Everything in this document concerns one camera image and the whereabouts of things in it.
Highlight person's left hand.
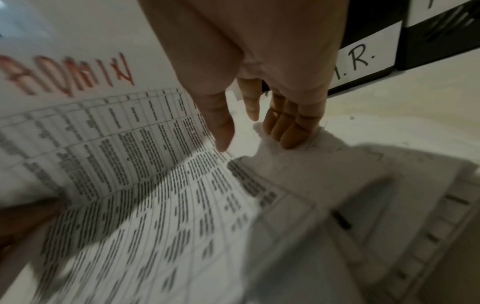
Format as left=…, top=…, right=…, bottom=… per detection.
left=0, top=197, right=71, bottom=256

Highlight person's right hand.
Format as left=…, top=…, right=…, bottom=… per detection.
left=138, top=0, right=350, bottom=152

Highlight sheaf of printed papers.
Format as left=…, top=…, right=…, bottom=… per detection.
left=0, top=28, right=271, bottom=304

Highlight pile of printed papers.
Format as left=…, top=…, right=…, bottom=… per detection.
left=224, top=114, right=480, bottom=304

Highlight black ADMIN file holder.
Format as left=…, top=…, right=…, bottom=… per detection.
left=262, top=0, right=480, bottom=96

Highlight white table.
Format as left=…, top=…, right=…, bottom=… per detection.
left=322, top=50, right=480, bottom=167

